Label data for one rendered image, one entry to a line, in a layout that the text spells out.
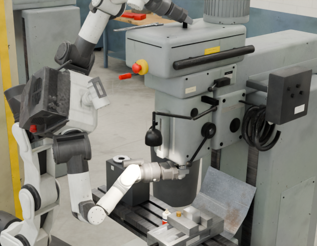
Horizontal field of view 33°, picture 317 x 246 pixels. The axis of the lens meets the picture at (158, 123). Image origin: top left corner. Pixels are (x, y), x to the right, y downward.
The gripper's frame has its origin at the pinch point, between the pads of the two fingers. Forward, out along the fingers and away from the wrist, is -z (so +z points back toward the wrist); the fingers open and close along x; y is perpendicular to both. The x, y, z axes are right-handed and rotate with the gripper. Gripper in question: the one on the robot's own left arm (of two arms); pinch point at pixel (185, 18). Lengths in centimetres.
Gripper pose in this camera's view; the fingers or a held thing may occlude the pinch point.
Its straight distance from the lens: 221.6
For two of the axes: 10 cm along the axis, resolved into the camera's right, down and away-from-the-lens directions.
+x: 4.2, 3.4, -8.4
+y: 4.7, -8.8, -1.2
